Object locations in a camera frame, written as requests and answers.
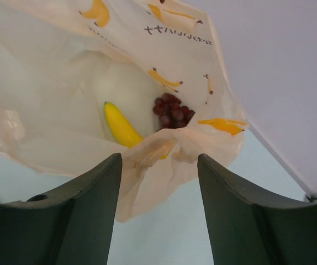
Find yellow fake banana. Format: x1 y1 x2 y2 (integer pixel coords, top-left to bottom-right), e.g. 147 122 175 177
103 102 154 148

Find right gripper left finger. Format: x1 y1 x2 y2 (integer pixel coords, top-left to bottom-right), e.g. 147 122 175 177
0 153 122 264

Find translucent orange plastic bag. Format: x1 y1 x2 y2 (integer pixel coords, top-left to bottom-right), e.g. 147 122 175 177
0 1 249 222

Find dark red fake grapes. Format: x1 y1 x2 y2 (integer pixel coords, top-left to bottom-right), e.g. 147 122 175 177
152 93 195 130

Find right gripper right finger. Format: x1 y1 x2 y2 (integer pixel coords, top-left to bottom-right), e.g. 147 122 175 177
198 154 317 264

